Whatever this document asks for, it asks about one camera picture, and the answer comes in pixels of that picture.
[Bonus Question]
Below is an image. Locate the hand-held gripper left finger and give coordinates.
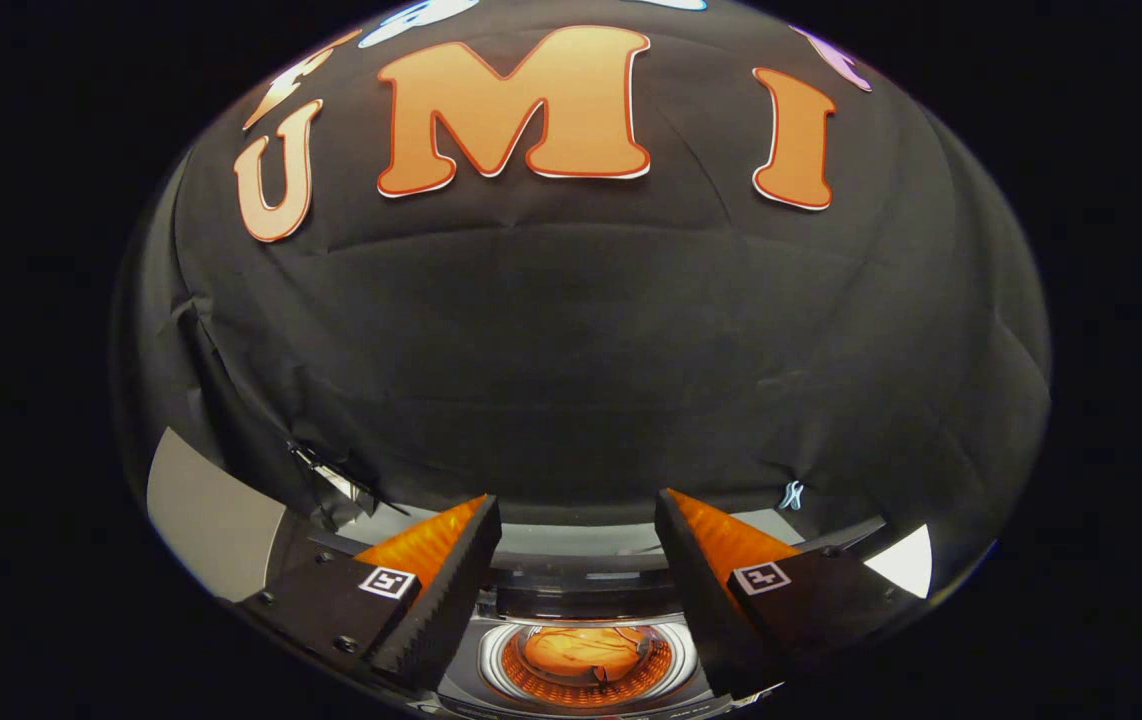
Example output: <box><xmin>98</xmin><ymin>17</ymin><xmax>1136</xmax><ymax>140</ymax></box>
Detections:
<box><xmin>236</xmin><ymin>495</ymin><xmax>503</xmax><ymax>693</ymax></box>

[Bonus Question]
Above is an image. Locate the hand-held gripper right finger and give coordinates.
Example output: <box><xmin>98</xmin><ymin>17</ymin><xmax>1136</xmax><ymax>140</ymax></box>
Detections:
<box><xmin>655</xmin><ymin>489</ymin><xmax>918</xmax><ymax>700</ymax></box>

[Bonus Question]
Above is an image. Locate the grey washing machine with lid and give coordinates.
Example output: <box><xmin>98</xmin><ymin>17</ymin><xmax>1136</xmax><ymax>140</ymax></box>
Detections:
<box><xmin>271</xmin><ymin>500</ymin><xmax>882</xmax><ymax>720</ymax></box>

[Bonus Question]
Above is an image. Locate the orange yellow garment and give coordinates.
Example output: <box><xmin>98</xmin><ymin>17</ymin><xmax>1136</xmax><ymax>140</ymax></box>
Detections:
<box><xmin>521</xmin><ymin>625</ymin><xmax>648</xmax><ymax>687</ymax></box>

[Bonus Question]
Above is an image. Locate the white flat sheet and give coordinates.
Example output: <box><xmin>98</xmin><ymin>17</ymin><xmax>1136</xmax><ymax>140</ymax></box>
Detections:
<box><xmin>865</xmin><ymin>524</ymin><xmax>934</xmax><ymax>599</ymax></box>

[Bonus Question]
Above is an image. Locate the grey flat board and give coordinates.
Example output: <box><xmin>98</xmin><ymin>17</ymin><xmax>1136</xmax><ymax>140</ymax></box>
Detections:
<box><xmin>145</xmin><ymin>427</ymin><xmax>288</xmax><ymax>602</ymax></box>

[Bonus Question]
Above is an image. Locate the black backdrop cloth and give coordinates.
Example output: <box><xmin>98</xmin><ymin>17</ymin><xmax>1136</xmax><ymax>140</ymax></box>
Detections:
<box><xmin>109</xmin><ymin>0</ymin><xmax>1052</xmax><ymax>601</ymax></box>

